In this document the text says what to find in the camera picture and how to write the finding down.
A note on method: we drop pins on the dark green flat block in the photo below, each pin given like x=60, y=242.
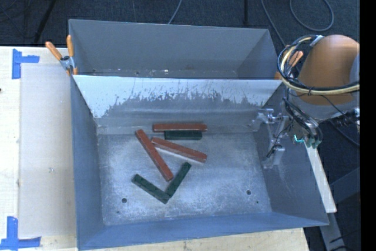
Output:
x=182, y=135
x=149, y=187
x=179, y=177

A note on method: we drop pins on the red-brown flat block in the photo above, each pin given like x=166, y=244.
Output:
x=154, y=154
x=180, y=149
x=179, y=127

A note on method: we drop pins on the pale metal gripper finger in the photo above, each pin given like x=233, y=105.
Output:
x=274, y=157
x=268, y=117

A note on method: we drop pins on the grey metal bin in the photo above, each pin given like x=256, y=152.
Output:
x=205, y=202

